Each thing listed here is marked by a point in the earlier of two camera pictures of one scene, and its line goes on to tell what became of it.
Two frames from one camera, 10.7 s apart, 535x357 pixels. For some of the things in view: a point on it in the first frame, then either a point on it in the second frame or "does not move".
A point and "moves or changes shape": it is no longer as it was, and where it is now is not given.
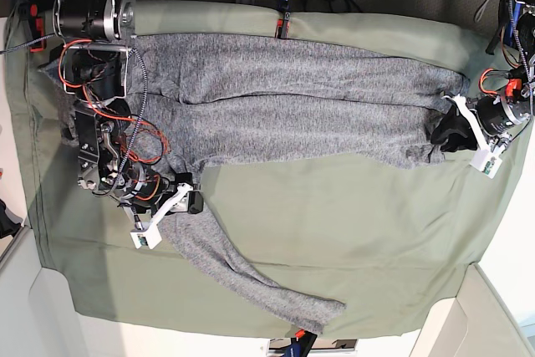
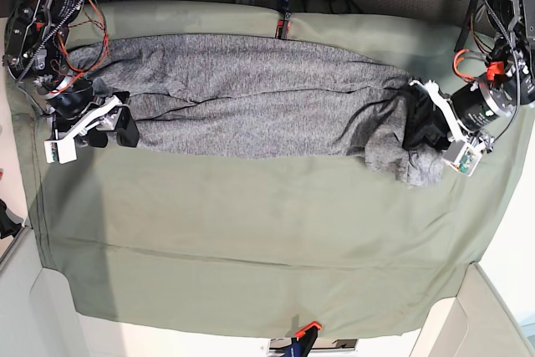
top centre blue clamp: x=286 y=0 does not move
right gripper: x=495 y=119 to x=476 y=104
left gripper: x=145 y=191 to x=74 y=107
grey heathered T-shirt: x=206 y=100 moves or changes shape
